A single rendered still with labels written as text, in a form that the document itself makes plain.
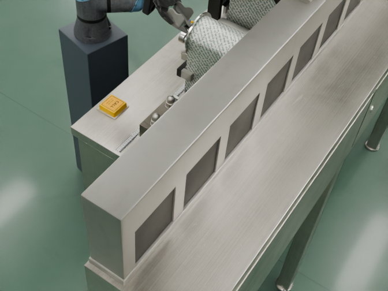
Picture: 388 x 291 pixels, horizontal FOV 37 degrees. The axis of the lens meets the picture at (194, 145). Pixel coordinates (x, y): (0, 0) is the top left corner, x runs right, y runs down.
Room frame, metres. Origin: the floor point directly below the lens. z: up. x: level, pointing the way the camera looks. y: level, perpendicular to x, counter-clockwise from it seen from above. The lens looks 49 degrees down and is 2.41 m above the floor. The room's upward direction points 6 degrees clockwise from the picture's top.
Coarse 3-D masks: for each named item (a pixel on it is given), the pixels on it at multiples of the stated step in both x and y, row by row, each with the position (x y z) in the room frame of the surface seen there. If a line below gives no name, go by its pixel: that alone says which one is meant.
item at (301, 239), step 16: (384, 112) 2.19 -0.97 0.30; (384, 128) 2.17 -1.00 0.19; (368, 144) 2.19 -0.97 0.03; (336, 176) 1.28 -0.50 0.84; (320, 208) 1.25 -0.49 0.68; (304, 224) 1.27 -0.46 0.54; (304, 240) 1.26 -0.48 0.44; (288, 256) 1.28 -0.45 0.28; (288, 272) 1.27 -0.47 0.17; (288, 288) 1.25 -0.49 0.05
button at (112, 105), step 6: (114, 96) 1.47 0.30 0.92; (102, 102) 1.44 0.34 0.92; (108, 102) 1.44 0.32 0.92; (114, 102) 1.44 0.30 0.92; (120, 102) 1.45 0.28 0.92; (102, 108) 1.42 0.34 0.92; (108, 108) 1.41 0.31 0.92; (114, 108) 1.41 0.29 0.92; (120, 108) 1.42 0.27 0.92; (114, 114) 1.39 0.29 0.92
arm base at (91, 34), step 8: (80, 24) 1.80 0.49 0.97; (88, 24) 1.79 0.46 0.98; (96, 24) 1.80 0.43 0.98; (104, 24) 1.82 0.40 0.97; (80, 32) 1.79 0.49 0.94; (88, 32) 1.79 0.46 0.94; (96, 32) 1.79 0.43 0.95; (104, 32) 1.81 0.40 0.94; (80, 40) 1.78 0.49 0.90; (88, 40) 1.77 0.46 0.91; (96, 40) 1.78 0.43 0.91; (104, 40) 1.80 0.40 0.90
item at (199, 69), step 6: (192, 60) 1.40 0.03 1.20; (186, 66) 1.40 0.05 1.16; (192, 66) 1.39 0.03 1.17; (198, 66) 1.38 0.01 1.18; (204, 66) 1.37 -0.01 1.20; (198, 72) 1.38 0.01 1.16; (204, 72) 1.37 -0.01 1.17; (198, 78) 1.38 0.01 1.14; (186, 84) 1.40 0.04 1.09; (192, 84) 1.39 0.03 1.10; (186, 90) 1.40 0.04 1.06
